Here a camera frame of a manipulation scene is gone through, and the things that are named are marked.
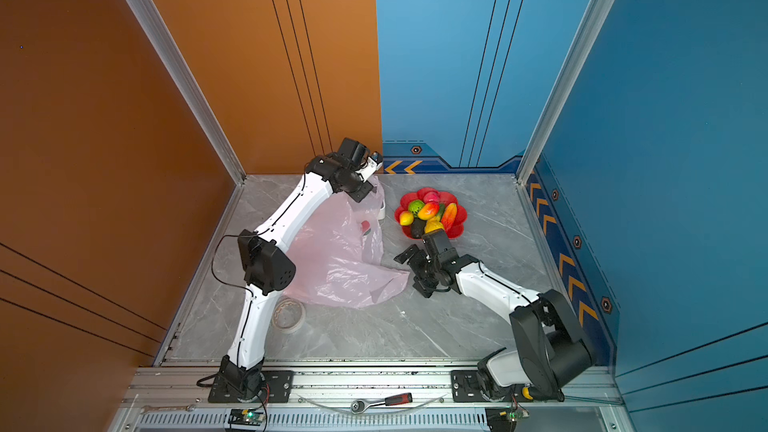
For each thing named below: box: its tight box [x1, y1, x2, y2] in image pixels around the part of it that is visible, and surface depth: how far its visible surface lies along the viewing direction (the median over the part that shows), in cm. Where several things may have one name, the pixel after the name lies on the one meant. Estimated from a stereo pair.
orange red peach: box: [442, 202, 457, 230], surface depth 104 cm
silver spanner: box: [141, 404, 196, 414], surface depth 72 cm
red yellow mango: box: [418, 202, 439, 221], surface depth 103 cm
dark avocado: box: [411, 218, 426, 239], surface depth 101 cm
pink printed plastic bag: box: [284, 176, 410, 308], surface depth 86 cm
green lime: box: [408, 199, 425, 215], surface depth 105 cm
